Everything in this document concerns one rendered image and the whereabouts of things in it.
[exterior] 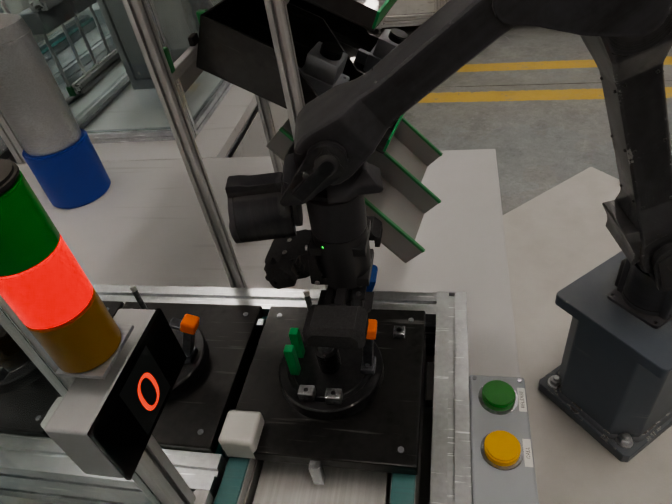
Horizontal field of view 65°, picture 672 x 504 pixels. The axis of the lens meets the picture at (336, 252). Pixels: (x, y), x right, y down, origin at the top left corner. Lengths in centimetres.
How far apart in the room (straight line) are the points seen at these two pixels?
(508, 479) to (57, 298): 50
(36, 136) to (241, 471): 96
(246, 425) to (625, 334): 45
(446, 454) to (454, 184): 70
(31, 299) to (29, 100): 102
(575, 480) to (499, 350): 22
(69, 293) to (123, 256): 85
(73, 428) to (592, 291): 57
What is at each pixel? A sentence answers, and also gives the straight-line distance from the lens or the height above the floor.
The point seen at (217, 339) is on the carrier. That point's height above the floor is 97.
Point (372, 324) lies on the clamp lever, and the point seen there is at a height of 108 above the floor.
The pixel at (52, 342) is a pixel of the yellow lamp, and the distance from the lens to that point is 42.
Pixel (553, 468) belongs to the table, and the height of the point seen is 86.
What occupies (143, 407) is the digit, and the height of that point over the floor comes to 120.
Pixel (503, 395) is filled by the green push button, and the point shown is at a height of 97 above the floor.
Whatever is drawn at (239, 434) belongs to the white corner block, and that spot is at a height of 99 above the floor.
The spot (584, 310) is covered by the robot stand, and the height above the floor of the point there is 106.
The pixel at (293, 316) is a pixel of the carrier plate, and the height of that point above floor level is 97.
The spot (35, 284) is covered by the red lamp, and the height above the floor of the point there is 135.
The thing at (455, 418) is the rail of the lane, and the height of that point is 96.
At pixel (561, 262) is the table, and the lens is 104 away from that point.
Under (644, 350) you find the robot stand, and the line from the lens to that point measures 67.
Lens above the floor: 155
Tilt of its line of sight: 41 degrees down
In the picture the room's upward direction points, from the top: 10 degrees counter-clockwise
